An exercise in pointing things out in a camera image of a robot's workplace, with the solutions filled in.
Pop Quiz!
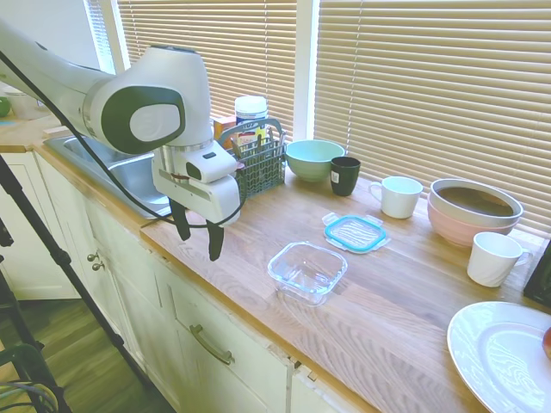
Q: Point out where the stainless steel sink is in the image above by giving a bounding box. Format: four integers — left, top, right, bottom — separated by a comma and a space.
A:
42, 133, 173, 219

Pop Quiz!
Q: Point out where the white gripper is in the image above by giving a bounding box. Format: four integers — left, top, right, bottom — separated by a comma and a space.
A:
153, 168, 241, 262

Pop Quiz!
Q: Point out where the dark green clamp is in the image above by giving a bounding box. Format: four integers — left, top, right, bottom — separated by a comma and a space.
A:
0, 343, 65, 413

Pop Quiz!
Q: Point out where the metal cabinet bar handle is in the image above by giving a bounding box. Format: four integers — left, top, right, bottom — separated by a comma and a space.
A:
189, 324, 236, 367

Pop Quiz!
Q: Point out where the grey bowl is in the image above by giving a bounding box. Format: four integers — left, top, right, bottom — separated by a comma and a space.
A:
429, 178, 525, 228

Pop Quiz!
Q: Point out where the white dinner plate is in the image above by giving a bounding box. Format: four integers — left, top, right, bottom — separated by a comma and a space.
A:
446, 300, 551, 413

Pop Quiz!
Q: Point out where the pink bowl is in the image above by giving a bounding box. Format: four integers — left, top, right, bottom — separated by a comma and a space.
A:
427, 195, 520, 249

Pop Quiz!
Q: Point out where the white-lidded jar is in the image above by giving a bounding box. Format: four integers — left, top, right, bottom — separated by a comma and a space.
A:
234, 95, 270, 143

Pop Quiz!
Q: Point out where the tall white mug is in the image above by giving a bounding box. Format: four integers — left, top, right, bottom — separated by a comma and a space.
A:
467, 231, 534, 288

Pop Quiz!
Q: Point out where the clear glass food container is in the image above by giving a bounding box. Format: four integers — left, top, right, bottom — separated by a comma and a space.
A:
267, 241, 349, 307

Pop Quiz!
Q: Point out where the clear lid with teal seal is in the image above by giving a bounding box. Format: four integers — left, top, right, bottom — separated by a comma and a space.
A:
321, 212, 387, 255

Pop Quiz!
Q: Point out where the black cup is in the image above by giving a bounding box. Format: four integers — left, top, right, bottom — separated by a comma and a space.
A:
330, 156, 362, 198

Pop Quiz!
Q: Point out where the beige window blind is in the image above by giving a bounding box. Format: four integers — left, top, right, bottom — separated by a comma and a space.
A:
316, 0, 551, 236
115, 0, 298, 143

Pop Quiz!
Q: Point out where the black camera stand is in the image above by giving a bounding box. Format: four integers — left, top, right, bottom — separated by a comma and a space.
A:
0, 154, 152, 413

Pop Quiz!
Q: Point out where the wide white mug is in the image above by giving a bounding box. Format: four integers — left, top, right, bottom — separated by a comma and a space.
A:
368, 176, 424, 219

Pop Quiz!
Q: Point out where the orange cardboard box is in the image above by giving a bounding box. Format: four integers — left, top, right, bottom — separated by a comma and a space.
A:
214, 115, 238, 139

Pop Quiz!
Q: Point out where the black toaster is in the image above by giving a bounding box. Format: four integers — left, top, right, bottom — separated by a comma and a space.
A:
523, 244, 551, 309

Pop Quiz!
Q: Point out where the grey plastic cutlery basket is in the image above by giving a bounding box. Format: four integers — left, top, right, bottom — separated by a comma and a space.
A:
214, 116, 288, 200

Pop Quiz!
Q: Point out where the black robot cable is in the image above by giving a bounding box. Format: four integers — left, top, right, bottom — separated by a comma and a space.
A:
0, 50, 249, 229

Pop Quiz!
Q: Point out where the mint green bowl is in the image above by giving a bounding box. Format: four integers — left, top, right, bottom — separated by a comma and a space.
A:
284, 139, 348, 183

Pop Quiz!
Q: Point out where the narrow white window blind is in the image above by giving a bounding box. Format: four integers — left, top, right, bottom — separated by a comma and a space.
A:
84, 0, 113, 72

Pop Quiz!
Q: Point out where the white kitchen cabinet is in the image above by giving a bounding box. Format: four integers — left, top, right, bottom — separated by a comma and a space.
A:
0, 145, 367, 413

